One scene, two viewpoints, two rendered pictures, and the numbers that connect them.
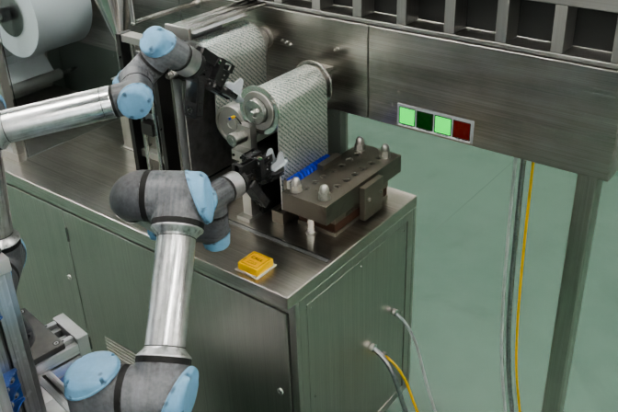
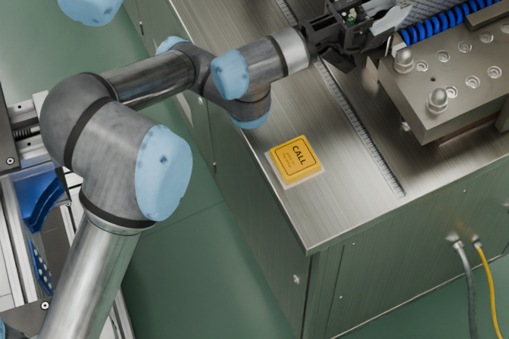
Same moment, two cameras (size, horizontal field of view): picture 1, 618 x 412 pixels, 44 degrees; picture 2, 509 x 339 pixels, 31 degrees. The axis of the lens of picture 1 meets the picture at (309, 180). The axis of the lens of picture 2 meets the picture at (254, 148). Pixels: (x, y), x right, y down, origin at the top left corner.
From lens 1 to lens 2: 1.11 m
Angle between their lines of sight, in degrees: 39
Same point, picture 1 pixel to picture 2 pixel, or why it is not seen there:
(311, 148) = not seen: outside the picture
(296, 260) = (357, 174)
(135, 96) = (83, 2)
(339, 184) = (478, 79)
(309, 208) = (407, 109)
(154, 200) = (85, 169)
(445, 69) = not seen: outside the picture
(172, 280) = (82, 290)
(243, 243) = (301, 100)
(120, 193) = (44, 131)
